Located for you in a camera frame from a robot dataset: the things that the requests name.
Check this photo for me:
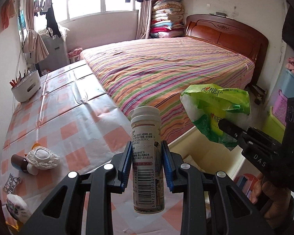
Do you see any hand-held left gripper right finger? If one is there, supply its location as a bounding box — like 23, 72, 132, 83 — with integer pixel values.
161, 140, 275, 235

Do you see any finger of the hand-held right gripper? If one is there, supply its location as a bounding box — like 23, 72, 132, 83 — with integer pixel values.
218, 118, 250, 140

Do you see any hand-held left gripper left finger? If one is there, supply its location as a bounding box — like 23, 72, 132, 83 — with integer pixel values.
19, 141, 133, 235

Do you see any white pill bottle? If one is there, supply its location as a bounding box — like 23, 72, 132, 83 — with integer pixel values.
130, 106, 165, 213

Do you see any green tissue packet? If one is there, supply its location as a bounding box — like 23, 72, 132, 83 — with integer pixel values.
180, 84, 251, 148

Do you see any cream plastic trash bin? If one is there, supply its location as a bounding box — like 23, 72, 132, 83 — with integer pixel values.
168, 126, 246, 184

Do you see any white cup face mask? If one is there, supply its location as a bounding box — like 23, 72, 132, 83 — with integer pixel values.
27, 145, 61, 170

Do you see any brown glass bottle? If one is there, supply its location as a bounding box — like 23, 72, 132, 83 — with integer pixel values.
11, 154, 38, 176

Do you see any silver blister pack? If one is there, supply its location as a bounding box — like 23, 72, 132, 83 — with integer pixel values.
3, 173, 22, 193

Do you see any person's right hand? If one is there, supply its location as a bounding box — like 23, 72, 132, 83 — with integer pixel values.
249, 173, 294, 222

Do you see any green storage bin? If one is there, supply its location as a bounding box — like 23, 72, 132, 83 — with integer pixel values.
262, 106, 286, 144

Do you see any red plastic stool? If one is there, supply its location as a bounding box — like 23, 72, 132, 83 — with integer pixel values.
232, 174, 259, 199

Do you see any dark floor object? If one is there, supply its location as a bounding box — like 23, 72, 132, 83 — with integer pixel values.
250, 84, 267, 104

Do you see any purple plastic basket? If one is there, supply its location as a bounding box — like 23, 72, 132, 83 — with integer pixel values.
272, 89, 290, 126

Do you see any light blue storage box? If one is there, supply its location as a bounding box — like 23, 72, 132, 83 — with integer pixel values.
275, 69, 294, 103

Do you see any striped bed sheet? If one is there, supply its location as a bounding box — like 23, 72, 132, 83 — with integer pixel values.
78, 37, 255, 144

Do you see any wooden headboard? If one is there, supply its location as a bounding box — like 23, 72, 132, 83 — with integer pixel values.
185, 14, 269, 86

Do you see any pink stool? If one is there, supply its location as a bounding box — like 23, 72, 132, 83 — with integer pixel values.
68, 48, 84, 64

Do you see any white desk organizer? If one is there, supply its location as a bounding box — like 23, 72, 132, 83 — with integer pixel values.
10, 70, 42, 103

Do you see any stack of folded blankets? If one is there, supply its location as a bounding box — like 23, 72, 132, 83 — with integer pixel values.
150, 0, 185, 39

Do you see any grey cabinet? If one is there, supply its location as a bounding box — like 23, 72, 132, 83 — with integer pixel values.
38, 33, 69, 72

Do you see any beige straight curtain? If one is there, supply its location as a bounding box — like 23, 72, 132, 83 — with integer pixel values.
136, 0, 153, 40

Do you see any bunch of coloured pens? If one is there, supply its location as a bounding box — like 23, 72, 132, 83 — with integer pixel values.
10, 69, 32, 87

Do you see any white lace cloth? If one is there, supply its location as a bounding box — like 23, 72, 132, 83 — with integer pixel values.
38, 24, 70, 42

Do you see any beige striped tied curtain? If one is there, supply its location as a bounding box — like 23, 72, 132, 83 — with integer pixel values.
22, 0, 50, 63

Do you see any black hanging garment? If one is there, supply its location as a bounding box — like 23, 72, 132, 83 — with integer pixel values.
45, 4, 62, 36

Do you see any window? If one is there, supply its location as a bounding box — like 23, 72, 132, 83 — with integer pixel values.
33, 0, 144, 22

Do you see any small hanging laundry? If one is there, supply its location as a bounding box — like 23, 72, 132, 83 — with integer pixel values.
34, 0, 53, 16

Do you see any dark garment on wall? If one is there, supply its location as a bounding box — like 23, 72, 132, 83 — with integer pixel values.
281, 4, 294, 59

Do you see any orange cloth on wall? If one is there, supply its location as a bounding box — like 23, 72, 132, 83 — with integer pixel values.
0, 0, 17, 32

